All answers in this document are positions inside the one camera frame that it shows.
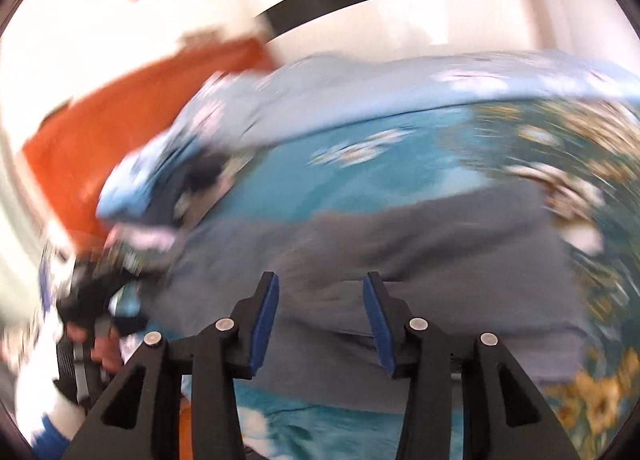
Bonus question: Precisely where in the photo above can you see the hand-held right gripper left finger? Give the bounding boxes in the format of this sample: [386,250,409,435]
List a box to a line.
[62,271,281,460]

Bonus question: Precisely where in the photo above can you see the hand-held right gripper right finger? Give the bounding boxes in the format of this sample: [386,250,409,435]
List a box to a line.
[362,271,583,460]

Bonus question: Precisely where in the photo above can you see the grey garment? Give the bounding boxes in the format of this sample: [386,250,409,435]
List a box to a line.
[160,183,588,413]

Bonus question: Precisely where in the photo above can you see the person's left hand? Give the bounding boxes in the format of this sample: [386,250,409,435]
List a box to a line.
[65,319,124,374]

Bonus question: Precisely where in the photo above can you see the teal floral printed blanket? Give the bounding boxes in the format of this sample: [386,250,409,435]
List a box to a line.
[107,100,640,460]

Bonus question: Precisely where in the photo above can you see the orange headboard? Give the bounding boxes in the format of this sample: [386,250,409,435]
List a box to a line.
[22,38,275,247]

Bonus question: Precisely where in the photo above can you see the light blue floral quilt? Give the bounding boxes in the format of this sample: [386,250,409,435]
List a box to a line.
[97,53,636,223]

